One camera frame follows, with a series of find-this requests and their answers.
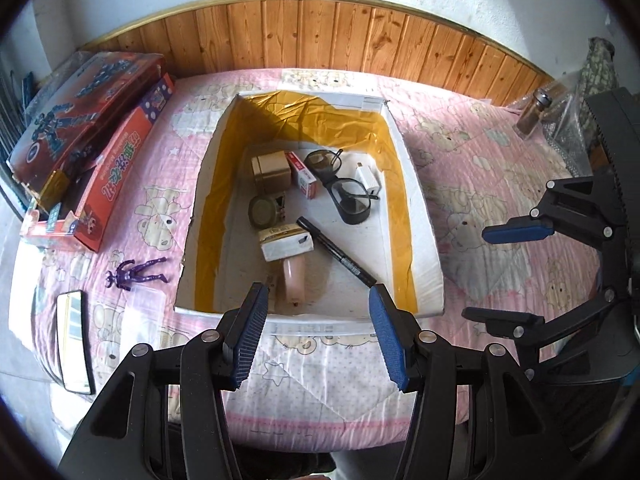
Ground black smartphone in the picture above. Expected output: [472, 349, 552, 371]
[55, 291, 97, 396]

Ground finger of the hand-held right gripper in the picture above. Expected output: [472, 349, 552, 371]
[482, 172, 627, 247]
[462, 285, 632, 350]

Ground glass jar metal lid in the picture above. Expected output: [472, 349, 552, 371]
[515, 87, 553, 140]

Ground red game box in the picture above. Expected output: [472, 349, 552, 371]
[20, 74, 177, 253]

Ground white cardboard box yellow tape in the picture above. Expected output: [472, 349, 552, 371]
[172, 90, 446, 320]

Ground black framed glasses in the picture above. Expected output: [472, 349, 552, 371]
[304, 147, 381, 225]

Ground gold tin blue lid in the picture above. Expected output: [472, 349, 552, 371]
[251, 151, 292, 193]

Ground purple toy figure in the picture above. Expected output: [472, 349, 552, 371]
[106, 256, 170, 290]

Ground patterned cloth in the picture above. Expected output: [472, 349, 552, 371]
[575, 37, 618, 96]

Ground dark robot toy box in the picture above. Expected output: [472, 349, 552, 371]
[9, 51, 167, 186]

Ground pink printed blanket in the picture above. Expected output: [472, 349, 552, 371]
[10, 67, 616, 443]

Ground red staples box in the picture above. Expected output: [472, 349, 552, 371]
[285, 150, 321, 200]

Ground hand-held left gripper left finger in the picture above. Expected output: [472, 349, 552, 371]
[60, 282, 271, 480]

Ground black marker pen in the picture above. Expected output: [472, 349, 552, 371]
[296, 216, 378, 288]

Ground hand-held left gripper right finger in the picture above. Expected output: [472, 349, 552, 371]
[367, 284, 581, 480]

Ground white charger plug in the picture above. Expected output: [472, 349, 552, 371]
[354, 161, 382, 197]

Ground beige tissue pack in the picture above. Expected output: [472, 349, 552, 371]
[257, 224, 315, 262]

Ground clear plastic bag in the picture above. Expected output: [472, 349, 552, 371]
[505, 77, 601, 176]

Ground clear tape roll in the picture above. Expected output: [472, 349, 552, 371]
[248, 194, 277, 226]

